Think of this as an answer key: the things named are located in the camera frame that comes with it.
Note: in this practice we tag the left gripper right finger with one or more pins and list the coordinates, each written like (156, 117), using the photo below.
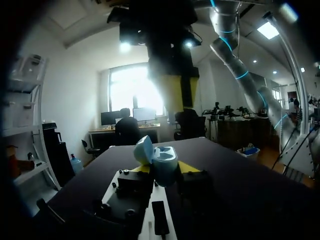
(197, 181)

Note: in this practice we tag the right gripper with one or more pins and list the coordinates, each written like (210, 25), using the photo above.
(160, 35)

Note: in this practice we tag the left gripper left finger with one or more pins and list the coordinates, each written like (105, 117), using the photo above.
(133, 183)

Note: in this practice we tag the light blue earbud case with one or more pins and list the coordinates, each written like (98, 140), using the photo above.
(160, 163)

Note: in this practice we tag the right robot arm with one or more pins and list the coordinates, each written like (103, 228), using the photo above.
(240, 70)

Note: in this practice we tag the white plate with black stands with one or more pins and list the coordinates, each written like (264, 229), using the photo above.
(160, 225)

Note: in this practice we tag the person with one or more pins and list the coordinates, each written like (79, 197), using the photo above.
(127, 130)
(296, 111)

